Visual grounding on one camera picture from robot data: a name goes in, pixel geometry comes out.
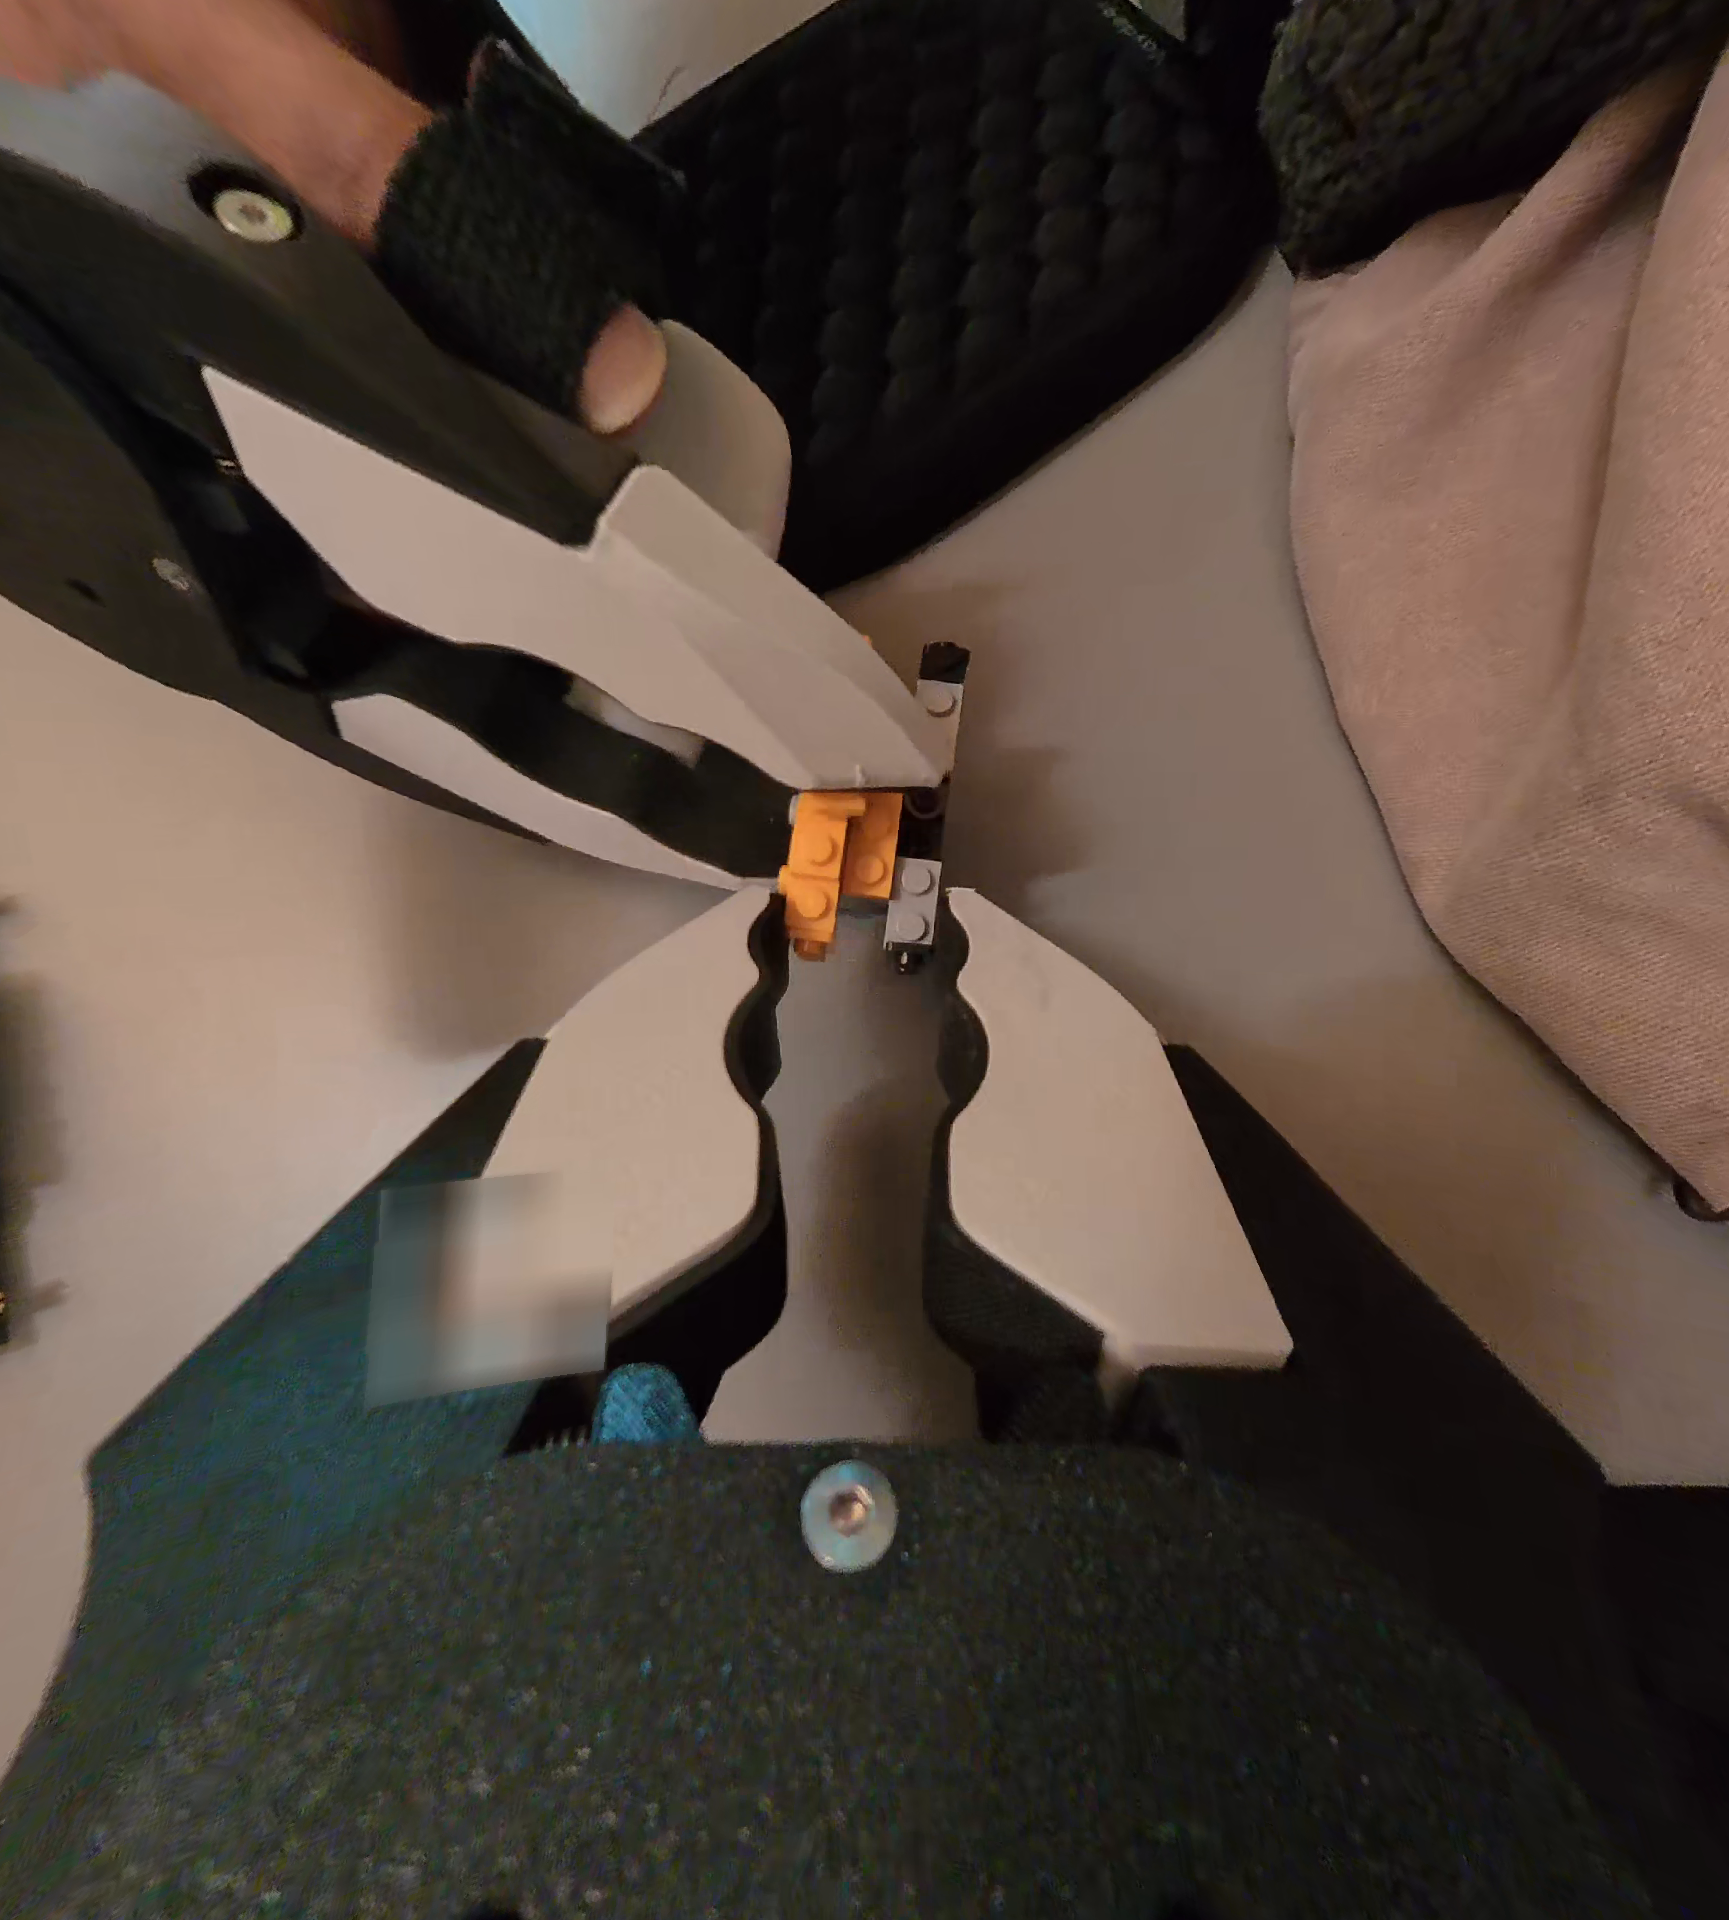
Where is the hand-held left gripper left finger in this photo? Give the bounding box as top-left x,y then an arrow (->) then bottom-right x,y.
480,891 -> 790,1338

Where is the person's right hand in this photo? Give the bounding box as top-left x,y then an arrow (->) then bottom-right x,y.
0,0 -> 671,438

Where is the orange and grey brick assembly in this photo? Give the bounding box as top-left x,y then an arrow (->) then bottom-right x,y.
778,642 -> 978,980

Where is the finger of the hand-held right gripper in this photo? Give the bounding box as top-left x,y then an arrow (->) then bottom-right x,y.
200,366 -> 956,790
331,642 -> 807,888

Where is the black quilted cloth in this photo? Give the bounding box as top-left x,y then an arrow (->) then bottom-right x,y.
637,0 -> 1288,597

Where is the grey desk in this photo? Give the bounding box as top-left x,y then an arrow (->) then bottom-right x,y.
0,262 -> 1729,1862

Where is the black fleece jacket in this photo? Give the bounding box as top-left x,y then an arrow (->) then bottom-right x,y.
1260,0 -> 1729,279

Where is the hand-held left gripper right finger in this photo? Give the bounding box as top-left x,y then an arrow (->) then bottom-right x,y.
928,884 -> 1293,1373

